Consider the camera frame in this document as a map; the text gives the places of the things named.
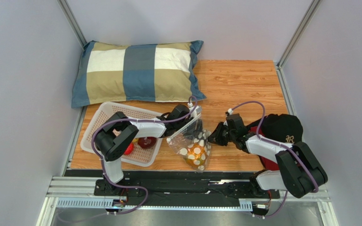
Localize black embroidered cap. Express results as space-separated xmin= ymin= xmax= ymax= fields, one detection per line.
xmin=259 ymin=114 xmax=304 ymax=144

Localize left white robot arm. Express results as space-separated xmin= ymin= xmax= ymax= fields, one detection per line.
xmin=91 ymin=105 xmax=197 ymax=185

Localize white perforated plastic basket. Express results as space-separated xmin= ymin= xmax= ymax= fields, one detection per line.
xmin=80 ymin=102 xmax=162 ymax=167

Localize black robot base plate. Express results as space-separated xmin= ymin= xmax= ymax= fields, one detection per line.
xmin=65 ymin=169 xmax=313 ymax=208

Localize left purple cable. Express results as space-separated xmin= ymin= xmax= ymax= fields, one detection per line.
xmin=90 ymin=95 xmax=199 ymax=215

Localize white slotted cable duct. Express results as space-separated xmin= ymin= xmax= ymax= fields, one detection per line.
xmin=56 ymin=198 xmax=253 ymax=211

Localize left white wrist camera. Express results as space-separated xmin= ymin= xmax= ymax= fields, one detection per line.
xmin=187 ymin=102 xmax=202 ymax=121

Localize purple cable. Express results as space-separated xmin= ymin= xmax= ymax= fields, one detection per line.
xmin=228 ymin=101 xmax=320 ymax=218
xmin=90 ymin=95 xmax=199 ymax=215

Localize fake orange pineapple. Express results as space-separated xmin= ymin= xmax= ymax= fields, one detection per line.
xmin=180 ymin=143 xmax=209 ymax=171

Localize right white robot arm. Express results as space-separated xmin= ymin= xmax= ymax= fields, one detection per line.
xmin=208 ymin=114 xmax=329 ymax=198

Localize blue beige checked pillow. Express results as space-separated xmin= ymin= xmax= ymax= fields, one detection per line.
xmin=71 ymin=40 xmax=206 ymax=108

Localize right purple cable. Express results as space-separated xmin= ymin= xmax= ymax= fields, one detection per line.
xmin=228 ymin=101 xmax=320 ymax=218

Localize fake red strawberry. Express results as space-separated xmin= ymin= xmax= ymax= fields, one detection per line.
xmin=124 ymin=143 xmax=135 ymax=155

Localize clear zip top bag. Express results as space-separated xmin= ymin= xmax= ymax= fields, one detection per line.
xmin=166 ymin=107 xmax=212 ymax=172

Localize fake purple plum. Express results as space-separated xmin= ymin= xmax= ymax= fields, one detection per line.
xmin=137 ymin=137 xmax=157 ymax=149

